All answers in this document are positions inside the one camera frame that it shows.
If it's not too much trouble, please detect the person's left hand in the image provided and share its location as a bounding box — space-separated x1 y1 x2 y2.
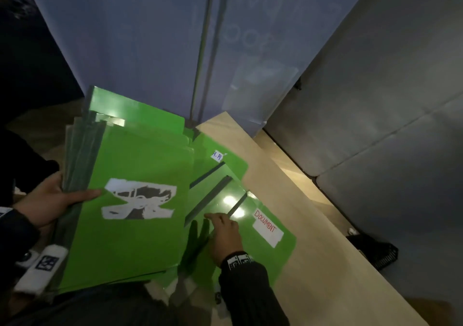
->
14 172 103 229

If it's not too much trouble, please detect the person's right hand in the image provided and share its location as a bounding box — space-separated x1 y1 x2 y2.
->
204 212 245 267

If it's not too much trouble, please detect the green folder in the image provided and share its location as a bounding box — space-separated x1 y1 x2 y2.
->
58 121 197 291
189 133 249 207
201 191 298 290
183 175 239 265

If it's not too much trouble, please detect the stack of green folders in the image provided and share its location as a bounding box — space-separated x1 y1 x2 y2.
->
61 85 193 193

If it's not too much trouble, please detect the person's right forearm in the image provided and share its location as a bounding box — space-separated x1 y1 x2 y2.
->
218 260 291 326

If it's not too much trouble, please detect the person's left forearm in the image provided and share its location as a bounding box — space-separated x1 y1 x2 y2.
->
0 206 41 290

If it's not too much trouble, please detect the black wrist band with markers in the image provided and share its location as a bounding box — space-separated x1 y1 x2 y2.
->
220 251 252 271

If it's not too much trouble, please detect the green folder, red-lettered white label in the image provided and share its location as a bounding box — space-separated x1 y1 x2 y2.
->
201 191 298 290

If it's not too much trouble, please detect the green folder, small white label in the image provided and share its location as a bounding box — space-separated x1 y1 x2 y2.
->
189 133 249 207

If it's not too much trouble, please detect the person's dark clothing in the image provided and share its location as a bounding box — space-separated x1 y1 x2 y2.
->
0 280 221 326

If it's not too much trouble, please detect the blue-grey partition panel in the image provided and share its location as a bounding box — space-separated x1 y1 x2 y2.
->
195 0 377 139
21 0 215 121

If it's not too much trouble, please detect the black mesh basket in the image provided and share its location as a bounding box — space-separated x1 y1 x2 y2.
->
345 233 399 271

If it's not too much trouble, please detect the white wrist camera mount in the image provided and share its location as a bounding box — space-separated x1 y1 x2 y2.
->
14 244 69 296

